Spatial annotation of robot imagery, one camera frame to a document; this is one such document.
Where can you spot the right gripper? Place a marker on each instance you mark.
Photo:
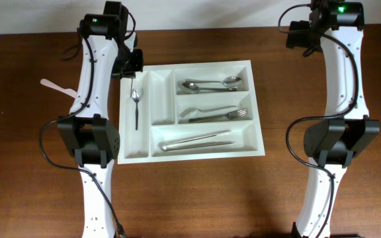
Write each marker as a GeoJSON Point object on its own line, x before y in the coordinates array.
{"type": "Point", "coordinates": [296, 36]}

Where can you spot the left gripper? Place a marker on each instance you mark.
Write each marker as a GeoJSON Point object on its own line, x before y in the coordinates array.
{"type": "Point", "coordinates": [137, 66]}

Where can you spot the small steel teaspoon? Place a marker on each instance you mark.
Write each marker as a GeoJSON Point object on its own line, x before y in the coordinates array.
{"type": "Point", "coordinates": [136, 97]}

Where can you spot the white plastic knife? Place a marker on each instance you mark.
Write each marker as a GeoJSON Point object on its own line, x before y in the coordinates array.
{"type": "Point", "coordinates": [56, 87]}

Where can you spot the large steel spoon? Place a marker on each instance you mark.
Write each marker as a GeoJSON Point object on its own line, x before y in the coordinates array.
{"type": "Point", "coordinates": [193, 88]}

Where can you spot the steel spoon bowl down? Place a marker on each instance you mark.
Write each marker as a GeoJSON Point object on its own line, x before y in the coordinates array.
{"type": "Point", "coordinates": [231, 81]}

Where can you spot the metal tongs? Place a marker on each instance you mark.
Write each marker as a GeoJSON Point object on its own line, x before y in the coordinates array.
{"type": "Point", "coordinates": [195, 142]}

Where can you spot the large steel fork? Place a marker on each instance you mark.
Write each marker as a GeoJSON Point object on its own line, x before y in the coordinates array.
{"type": "Point", "coordinates": [229, 116]}

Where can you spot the small dark steel spoon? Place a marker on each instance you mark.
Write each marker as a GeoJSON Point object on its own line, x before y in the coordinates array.
{"type": "Point", "coordinates": [131, 89]}

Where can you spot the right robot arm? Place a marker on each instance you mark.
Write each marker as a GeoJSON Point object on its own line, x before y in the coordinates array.
{"type": "Point", "coordinates": [334, 140]}

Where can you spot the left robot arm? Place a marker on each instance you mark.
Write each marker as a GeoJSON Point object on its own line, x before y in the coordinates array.
{"type": "Point", "coordinates": [109, 52]}

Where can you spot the white plastic cutlery tray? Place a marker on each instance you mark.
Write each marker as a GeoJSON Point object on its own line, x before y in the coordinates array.
{"type": "Point", "coordinates": [163, 100]}

